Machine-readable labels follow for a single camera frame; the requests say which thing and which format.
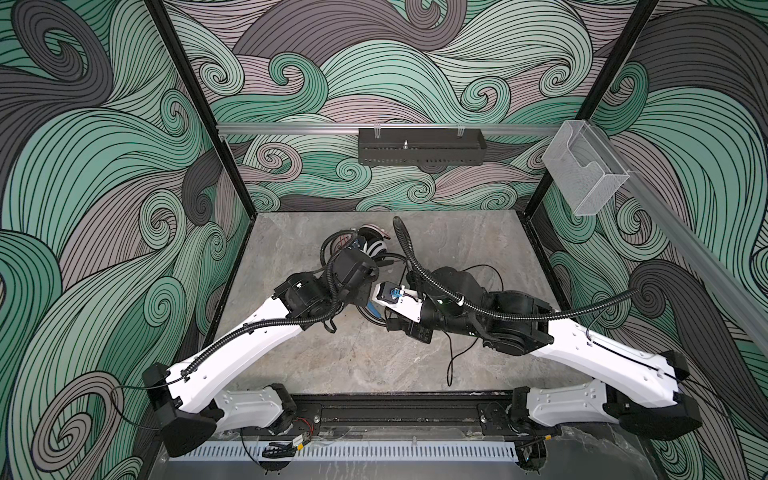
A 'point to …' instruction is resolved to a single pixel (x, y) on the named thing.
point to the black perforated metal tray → (422, 146)
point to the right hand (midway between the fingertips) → (390, 305)
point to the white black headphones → (372, 239)
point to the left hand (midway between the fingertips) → (362, 277)
